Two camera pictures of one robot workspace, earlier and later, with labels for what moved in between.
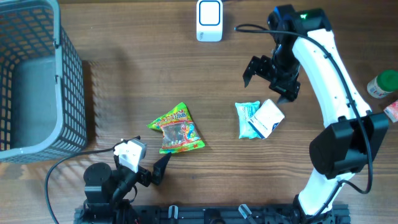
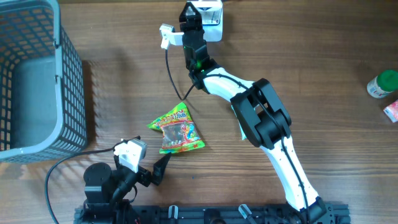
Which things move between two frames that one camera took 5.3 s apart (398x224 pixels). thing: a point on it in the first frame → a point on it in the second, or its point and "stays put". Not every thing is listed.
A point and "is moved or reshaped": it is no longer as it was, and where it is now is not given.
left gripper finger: x=125 y=140 stays put
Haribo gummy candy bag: x=180 y=134 stays put
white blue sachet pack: x=266 y=119 is moved or reshaped
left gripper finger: x=158 y=169 stays put
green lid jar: x=385 y=83 stays put
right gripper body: x=282 y=74 → x=187 y=25
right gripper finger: x=251 y=70 → x=194 y=18
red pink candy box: x=392 y=111 stays put
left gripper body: x=143 y=177 stays put
